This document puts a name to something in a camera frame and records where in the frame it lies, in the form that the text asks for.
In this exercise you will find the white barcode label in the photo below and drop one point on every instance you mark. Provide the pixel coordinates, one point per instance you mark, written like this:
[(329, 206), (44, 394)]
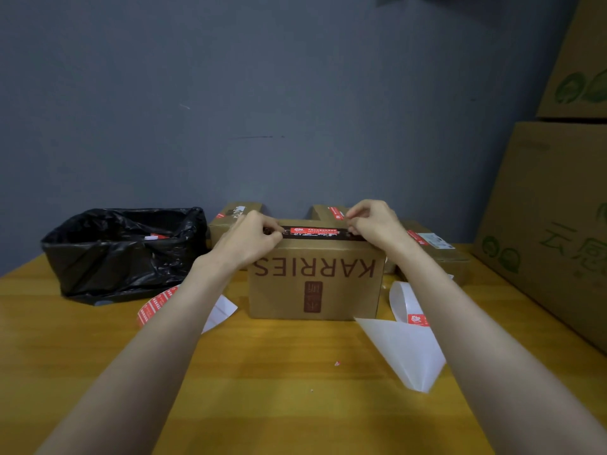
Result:
[(436, 241)]

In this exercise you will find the small brown cardboard box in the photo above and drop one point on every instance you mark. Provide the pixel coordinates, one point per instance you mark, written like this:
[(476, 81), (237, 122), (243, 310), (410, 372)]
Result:
[(220, 229), (320, 213)]

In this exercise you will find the person's left forearm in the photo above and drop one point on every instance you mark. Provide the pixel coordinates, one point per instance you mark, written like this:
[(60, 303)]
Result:
[(128, 374)]

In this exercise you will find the long brown cardboard box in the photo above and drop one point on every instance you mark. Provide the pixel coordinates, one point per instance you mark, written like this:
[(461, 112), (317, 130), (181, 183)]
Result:
[(455, 267)]

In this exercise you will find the red sticker label strip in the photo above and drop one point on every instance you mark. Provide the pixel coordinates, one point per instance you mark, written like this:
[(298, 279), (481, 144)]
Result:
[(152, 308)]

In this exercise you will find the black plastic trash bag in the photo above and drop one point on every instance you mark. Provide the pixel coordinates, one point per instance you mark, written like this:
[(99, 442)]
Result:
[(114, 265)]

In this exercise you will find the person's left hand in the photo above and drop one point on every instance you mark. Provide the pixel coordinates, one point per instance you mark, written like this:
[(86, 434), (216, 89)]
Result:
[(246, 241)]

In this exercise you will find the person's right hand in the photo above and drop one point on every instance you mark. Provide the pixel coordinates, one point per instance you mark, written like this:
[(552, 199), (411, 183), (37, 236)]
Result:
[(379, 225)]

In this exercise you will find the person's right forearm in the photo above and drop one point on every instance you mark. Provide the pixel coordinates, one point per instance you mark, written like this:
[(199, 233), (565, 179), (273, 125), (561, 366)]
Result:
[(502, 374)]

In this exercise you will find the large green printed carton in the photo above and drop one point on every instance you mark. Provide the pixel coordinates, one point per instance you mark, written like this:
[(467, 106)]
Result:
[(578, 42), (536, 208)]

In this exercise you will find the white backing paper strip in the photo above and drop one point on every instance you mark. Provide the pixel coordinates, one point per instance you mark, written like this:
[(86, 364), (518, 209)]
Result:
[(408, 350)]

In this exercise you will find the box with black tape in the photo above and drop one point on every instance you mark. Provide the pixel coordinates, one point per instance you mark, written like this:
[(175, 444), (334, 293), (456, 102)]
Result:
[(284, 298)]

